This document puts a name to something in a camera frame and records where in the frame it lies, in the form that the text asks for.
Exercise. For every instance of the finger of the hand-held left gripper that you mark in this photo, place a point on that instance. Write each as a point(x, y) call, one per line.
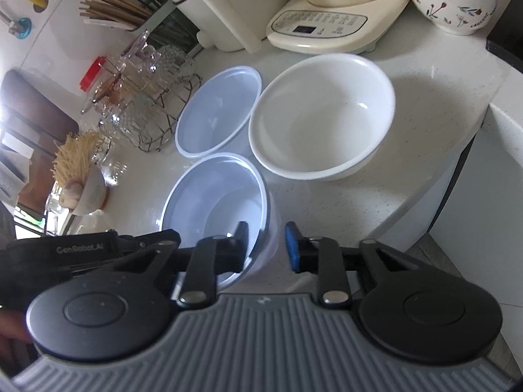
point(147, 237)

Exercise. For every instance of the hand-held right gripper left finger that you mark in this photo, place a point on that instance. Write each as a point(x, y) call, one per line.
point(241, 249)

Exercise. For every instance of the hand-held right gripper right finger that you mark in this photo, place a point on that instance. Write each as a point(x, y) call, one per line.
point(294, 247)

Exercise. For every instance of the clear plastic bowl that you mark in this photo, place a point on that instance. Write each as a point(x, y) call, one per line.
point(212, 188)
point(216, 110)

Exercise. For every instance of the person's left hand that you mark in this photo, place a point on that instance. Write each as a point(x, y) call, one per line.
point(12, 324)

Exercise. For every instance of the small white bowl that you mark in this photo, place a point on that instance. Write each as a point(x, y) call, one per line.
point(93, 194)

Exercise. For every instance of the garlic bulb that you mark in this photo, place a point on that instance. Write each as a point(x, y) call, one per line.
point(71, 192)

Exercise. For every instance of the bundle of dried noodles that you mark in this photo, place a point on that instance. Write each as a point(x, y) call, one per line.
point(77, 155)

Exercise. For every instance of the white ceramic bowl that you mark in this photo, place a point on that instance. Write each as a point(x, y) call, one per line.
point(322, 114)

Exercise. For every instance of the set of glass cups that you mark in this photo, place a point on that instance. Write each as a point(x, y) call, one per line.
point(139, 90)

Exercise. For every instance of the brown wooden cutting board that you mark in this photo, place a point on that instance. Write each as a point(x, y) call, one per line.
point(36, 106)

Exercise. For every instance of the red-lidded plastic jar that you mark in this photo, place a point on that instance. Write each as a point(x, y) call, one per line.
point(96, 75)

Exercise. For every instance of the green and white chopstick holder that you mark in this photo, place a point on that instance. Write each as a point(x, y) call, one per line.
point(167, 22)

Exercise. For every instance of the white cooker base with panel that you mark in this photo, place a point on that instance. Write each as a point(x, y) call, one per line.
point(327, 24)

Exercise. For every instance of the bundle of chopsticks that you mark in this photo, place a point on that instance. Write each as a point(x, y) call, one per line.
point(114, 10)

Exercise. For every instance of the white electric pot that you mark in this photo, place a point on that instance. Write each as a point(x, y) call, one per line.
point(229, 8)

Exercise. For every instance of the flower print bowl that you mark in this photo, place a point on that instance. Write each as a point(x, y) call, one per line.
point(449, 8)

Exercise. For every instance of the black appliance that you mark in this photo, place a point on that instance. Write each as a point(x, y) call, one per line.
point(506, 43)

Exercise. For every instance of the blue wall flange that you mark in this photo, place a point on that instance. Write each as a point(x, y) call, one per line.
point(20, 28)

